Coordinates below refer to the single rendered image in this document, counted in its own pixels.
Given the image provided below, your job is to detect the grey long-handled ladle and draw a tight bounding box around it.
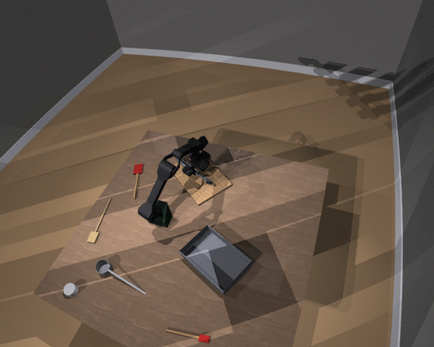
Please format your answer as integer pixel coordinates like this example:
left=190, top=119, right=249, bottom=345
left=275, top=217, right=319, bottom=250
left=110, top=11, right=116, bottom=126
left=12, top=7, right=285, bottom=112
left=95, top=260, right=146, bottom=294

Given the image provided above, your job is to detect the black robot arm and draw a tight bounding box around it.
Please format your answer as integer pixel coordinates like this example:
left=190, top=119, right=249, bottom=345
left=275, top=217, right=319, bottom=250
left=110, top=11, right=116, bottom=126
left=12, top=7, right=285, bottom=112
left=138, top=135, right=210, bottom=223

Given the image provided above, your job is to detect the light brown wooden board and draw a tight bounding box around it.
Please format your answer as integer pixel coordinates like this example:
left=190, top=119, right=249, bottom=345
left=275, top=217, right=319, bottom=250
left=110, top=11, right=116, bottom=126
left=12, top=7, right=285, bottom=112
left=174, top=161, right=232, bottom=206

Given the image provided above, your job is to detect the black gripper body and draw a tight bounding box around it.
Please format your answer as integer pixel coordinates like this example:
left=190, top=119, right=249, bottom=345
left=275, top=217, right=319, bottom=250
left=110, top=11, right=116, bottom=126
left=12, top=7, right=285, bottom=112
left=182, top=151, right=211, bottom=176

